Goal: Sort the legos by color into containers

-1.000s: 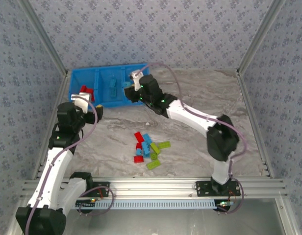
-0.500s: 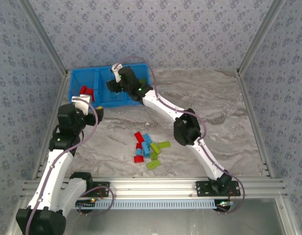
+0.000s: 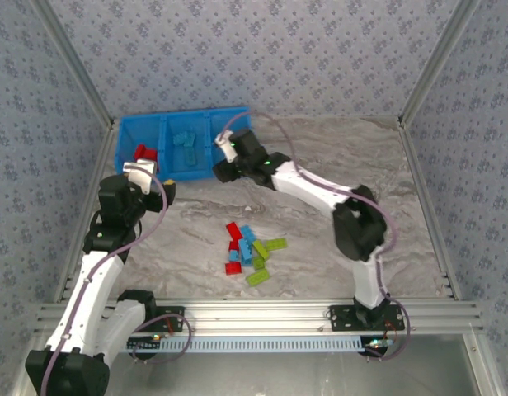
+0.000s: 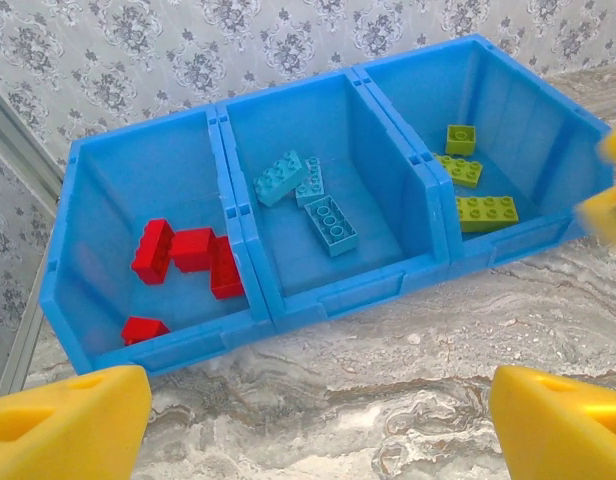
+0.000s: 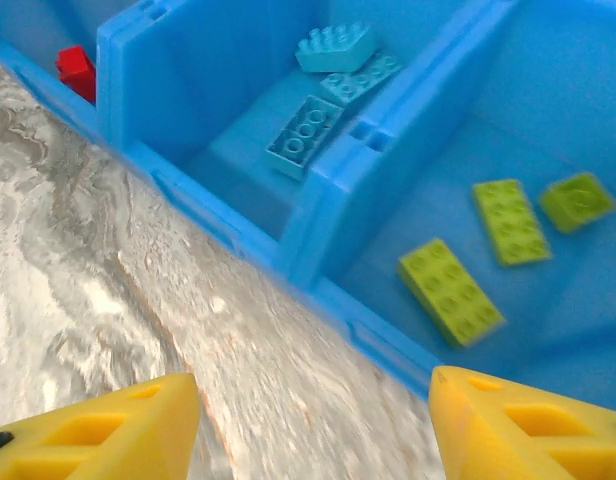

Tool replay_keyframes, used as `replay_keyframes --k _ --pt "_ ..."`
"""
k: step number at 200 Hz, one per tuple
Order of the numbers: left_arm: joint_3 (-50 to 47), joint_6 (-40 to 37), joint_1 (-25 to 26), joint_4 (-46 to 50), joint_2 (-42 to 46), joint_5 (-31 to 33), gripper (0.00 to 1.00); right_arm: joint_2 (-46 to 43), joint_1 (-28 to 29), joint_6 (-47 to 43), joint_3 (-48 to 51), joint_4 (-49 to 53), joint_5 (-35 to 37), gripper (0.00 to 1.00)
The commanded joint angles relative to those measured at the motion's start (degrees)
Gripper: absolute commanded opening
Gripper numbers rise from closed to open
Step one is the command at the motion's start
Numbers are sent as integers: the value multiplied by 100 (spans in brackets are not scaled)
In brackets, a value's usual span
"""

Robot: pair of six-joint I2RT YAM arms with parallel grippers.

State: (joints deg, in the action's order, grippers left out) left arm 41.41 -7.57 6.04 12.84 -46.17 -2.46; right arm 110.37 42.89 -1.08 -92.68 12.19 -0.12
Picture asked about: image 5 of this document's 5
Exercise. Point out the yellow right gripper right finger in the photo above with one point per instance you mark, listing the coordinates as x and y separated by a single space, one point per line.
513 440

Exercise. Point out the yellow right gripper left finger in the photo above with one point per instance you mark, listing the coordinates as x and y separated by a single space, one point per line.
113 440

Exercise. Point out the small square green lego brick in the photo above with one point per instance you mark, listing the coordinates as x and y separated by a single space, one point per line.
578 200

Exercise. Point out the blue lego brick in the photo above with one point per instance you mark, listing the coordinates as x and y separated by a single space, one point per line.
335 47
303 137
363 80

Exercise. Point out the blue three-compartment plastic bin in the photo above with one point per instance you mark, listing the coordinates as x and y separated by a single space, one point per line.
538 75

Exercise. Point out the red lego brick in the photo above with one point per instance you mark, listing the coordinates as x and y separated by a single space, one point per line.
78 75

